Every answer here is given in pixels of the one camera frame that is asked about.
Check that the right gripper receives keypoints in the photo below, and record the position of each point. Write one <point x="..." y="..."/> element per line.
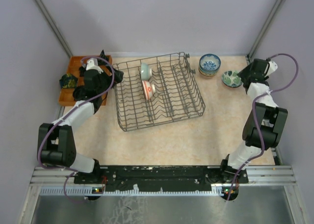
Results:
<point x="243" y="73"/>

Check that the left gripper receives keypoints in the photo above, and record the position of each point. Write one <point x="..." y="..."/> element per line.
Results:
<point x="118" y="77"/>

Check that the green leaf patterned bowl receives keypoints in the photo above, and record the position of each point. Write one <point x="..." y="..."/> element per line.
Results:
<point x="231" y="78"/>

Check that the pink patterned bowl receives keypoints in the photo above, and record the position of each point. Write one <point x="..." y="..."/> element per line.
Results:
<point x="233" y="86"/>

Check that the blue lattice patterned bowl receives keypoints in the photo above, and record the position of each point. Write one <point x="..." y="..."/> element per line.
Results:
<point x="208" y="74"/>

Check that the blue white floral bowl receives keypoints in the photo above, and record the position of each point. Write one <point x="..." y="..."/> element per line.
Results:
<point x="210" y="62"/>

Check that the dark speckled bowl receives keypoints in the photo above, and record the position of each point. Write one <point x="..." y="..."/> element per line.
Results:
<point x="207" y="77"/>

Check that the orange white patterned bowl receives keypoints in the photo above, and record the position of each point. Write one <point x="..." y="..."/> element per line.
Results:
<point x="149" y="89"/>

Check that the grey wire dish rack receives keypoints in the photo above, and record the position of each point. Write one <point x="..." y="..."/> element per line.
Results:
<point x="177" y="96"/>

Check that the yellow blue patterned bowl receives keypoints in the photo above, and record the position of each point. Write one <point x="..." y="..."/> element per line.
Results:
<point x="210" y="71"/>

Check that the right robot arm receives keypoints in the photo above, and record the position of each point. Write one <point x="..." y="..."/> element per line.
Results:
<point x="264" y="126"/>

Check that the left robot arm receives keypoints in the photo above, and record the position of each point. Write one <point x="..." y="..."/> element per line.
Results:
<point x="56" y="144"/>

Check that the wooden compartment tray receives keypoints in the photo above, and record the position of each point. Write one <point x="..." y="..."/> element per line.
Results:
<point x="81" y="84"/>

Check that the pale green grid bowl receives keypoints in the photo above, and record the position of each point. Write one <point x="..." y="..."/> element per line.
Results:
<point x="145" y="72"/>

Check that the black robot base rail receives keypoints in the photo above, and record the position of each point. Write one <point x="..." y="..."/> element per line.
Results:
<point x="166" y="179"/>

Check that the aluminium frame rail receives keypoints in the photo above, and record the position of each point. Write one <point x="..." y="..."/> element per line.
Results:
<point x="270" y="175"/>

